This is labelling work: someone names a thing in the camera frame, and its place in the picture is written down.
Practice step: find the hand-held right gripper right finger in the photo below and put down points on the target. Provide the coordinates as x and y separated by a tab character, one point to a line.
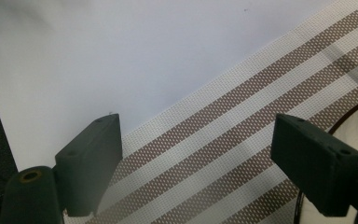
315	168

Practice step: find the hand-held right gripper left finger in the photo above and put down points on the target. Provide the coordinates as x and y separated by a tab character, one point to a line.
88	166

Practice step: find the brown striped woven placemat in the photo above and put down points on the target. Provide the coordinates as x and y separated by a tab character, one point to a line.
230	130

